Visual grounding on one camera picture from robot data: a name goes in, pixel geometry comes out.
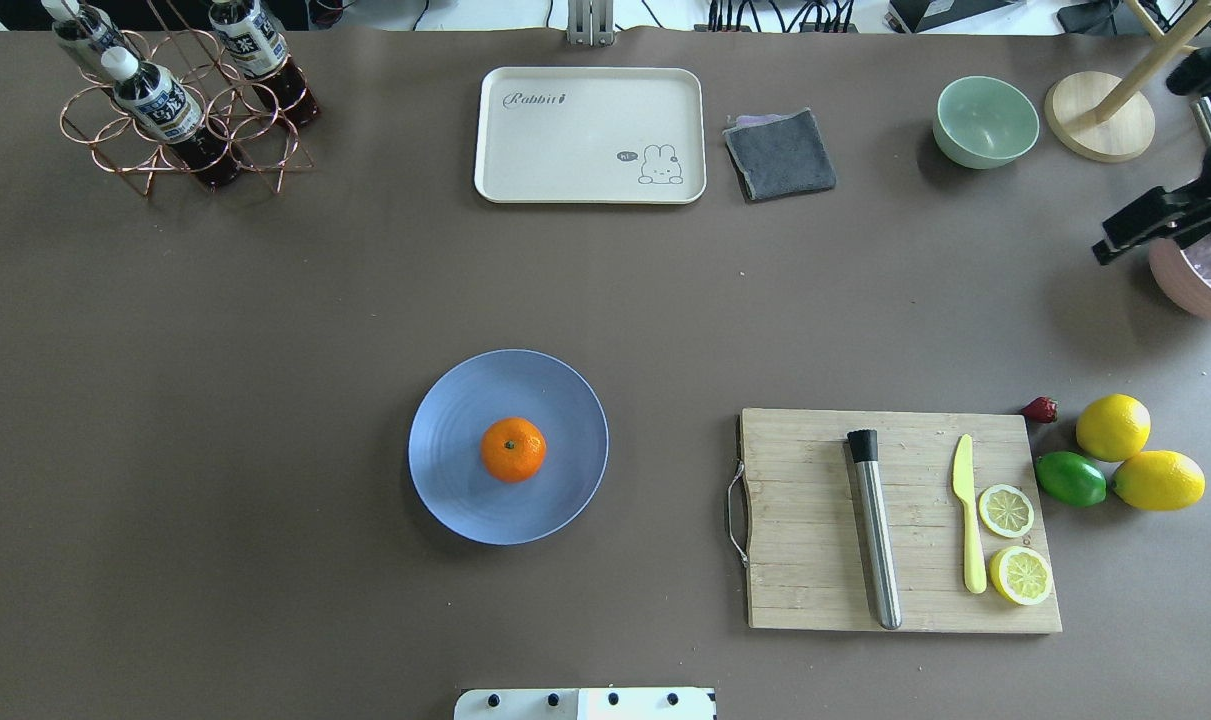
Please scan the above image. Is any steel muddler black tip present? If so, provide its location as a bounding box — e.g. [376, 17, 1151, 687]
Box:
[846, 430, 903, 632]

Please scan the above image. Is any tea bottle bottom right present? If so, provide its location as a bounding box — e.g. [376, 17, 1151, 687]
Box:
[207, 1, 320, 128]

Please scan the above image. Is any tea bottle top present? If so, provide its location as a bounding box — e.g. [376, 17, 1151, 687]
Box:
[41, 0, 139, 76]

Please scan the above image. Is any tea bottle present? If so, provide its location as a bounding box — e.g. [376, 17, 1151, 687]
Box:
[41, 0, 139, 76]
[207, 1, 320, 128]
[101, 47, 240, 188]

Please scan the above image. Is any wooden cup stand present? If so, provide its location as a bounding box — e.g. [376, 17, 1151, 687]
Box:
[1043, 1, 1211, 163]

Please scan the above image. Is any red strawberry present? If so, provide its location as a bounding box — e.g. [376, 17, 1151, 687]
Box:
[1018, 396, 1058, 424]

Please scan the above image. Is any orange fruit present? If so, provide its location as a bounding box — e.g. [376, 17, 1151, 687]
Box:
[480, 416, 547, 484]

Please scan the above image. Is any lemon half upper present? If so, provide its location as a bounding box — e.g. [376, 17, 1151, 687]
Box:
[988, 546, 1054, 606]

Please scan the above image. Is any grey cloth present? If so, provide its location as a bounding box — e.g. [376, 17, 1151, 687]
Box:
[721, 108, 838, 202]

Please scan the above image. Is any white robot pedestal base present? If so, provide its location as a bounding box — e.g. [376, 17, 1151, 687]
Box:
[453, 685, 718, 719]

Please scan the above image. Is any yellow plastic knife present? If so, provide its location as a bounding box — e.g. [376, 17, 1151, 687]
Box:
[951, 434, 988, 594]

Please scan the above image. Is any whole lemon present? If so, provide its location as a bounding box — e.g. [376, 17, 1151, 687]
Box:
[1075, 394, 1152, 462]
[1112, 450, 1207, 511]

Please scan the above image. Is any lemon slice lower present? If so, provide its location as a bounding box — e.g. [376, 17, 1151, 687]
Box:
[977, 484, 1035, 538]

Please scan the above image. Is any copper wire bottle rack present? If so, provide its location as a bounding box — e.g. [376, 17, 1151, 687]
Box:
[44, 1, 320, 196]

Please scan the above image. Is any blue plate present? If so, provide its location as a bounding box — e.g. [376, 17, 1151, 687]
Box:
[408, 349, 610, 546]

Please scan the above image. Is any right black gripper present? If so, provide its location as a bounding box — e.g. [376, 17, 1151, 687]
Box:
[1092, 40, 1211, 267]

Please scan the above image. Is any tea bottle bottom left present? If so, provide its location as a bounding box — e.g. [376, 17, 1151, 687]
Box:
[101, 47, 240, 188]

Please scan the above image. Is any pink bowl with ice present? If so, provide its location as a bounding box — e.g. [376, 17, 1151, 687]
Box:
[1148, 234, 1211, 322]

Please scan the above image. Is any green bowl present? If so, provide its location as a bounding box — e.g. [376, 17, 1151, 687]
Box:
[931, 76, 1040, 169]

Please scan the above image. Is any whole lemon near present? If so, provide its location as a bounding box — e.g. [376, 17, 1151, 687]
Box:
[1112, 450, 1207, 511]

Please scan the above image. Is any green lime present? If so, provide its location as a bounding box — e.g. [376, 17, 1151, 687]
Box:
[1033, 451, 1108, 507]

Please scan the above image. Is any whole lemon far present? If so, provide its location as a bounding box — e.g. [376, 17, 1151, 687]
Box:
[1075, 394, 1152, 462]

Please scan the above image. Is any wooden cutting board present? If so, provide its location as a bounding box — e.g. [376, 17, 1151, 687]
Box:
[739, 407, 1062, 635]

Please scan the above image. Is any cream rabbit tray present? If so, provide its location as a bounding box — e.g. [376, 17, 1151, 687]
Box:
[474, 67, 707, 205]

